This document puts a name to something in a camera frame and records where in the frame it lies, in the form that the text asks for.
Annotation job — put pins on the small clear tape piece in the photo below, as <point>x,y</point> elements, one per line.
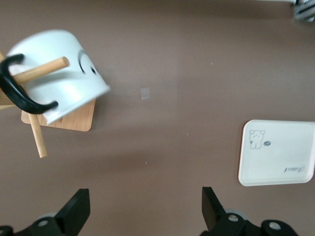
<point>145,93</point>

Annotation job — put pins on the cream tray with bear print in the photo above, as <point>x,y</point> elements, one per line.
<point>278,159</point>

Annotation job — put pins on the aluminium camera stand bracket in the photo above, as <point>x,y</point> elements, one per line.
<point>305,12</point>

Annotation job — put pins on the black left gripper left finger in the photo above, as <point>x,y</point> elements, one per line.
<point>73,214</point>

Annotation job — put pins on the wooden cup rack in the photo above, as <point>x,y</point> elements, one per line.
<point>81,118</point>

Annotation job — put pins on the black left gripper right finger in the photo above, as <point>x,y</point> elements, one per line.
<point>214,214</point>

